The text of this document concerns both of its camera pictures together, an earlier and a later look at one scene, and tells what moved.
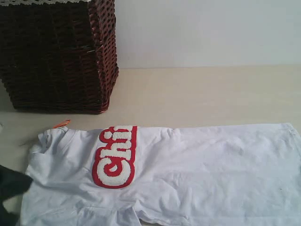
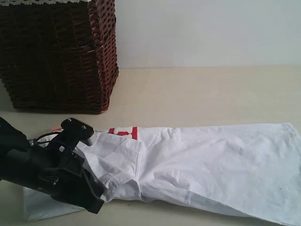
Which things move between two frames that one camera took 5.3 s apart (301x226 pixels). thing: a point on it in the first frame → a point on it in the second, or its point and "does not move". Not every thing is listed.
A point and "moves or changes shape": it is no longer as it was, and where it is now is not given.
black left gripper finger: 12,182 → 56,169
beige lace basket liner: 4,2 does not move
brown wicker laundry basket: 60,58 does not move
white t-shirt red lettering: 233,175 moves or changes shape
